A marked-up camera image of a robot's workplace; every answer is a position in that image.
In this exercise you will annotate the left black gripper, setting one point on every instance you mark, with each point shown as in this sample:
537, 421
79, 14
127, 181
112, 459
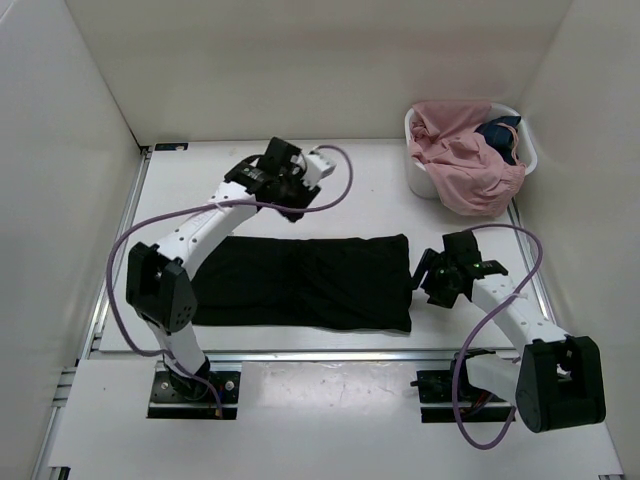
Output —
306, 192

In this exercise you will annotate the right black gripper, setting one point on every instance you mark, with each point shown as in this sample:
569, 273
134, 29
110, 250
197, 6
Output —
429, 262

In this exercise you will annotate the black trousers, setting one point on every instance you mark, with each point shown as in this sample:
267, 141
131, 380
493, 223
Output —
336, 284

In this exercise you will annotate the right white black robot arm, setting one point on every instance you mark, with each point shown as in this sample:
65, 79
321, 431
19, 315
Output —
556, 383

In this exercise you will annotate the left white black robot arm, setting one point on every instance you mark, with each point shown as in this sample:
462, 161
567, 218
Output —
159, 276

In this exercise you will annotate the pink trousers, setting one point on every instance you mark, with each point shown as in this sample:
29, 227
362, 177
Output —
471, 178

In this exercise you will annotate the white plastic basket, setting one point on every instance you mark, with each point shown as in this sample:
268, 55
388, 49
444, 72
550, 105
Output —
420, 182

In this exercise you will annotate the navy blue garment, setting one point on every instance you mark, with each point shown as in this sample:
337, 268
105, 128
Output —
501, 134

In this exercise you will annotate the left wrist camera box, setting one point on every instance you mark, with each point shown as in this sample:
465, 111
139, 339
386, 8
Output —
317, 167

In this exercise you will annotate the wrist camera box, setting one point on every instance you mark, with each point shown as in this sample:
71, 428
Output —
461, 248
317, 167

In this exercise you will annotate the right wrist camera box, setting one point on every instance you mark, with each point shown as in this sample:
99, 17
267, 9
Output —
461, 248

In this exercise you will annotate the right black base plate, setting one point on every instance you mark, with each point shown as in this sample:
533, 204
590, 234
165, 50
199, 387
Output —
435, 395

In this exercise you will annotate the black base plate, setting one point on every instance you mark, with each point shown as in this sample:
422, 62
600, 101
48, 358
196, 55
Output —
168, 400
435, 395

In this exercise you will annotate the aluminium frame rail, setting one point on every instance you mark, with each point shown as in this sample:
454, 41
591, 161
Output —
367, 196

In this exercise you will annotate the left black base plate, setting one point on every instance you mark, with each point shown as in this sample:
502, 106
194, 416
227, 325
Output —
168, 400

